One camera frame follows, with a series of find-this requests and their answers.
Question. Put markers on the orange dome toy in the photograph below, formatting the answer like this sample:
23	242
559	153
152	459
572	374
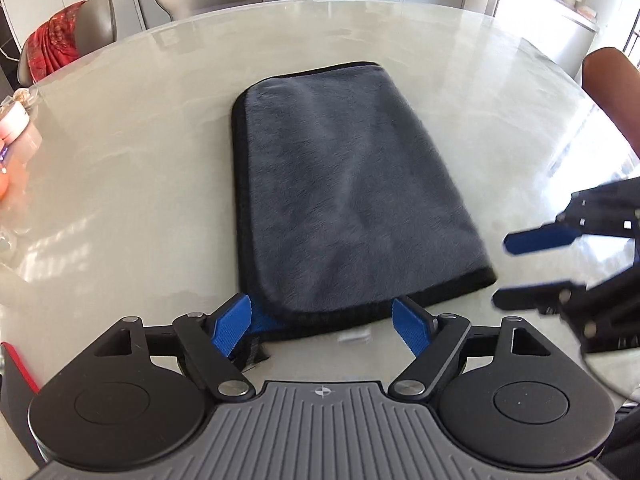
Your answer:
3	185

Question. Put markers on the red patterned cloth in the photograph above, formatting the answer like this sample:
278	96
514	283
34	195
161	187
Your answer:
52	45

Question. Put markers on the clear snack bag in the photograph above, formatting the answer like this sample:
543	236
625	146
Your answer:
20	97

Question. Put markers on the white side cabinet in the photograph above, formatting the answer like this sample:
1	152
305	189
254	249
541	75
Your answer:
560	35

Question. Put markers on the pink round box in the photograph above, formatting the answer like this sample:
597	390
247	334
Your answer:
12	122
29	141

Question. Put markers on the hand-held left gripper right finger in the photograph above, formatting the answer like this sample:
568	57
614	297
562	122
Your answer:
412	327

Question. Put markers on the blue and grey towel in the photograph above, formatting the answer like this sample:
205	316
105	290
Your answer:
340	170

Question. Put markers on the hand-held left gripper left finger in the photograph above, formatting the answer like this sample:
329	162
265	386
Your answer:
230	325

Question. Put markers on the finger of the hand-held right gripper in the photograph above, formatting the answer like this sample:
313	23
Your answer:
535	297
540	239

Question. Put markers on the person's right forearm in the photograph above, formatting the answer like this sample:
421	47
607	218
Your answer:
615	90

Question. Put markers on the red-cased phone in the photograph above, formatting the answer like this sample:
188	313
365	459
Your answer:
15	385

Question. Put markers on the grey chair with red cloth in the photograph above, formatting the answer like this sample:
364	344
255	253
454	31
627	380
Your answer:
97	20

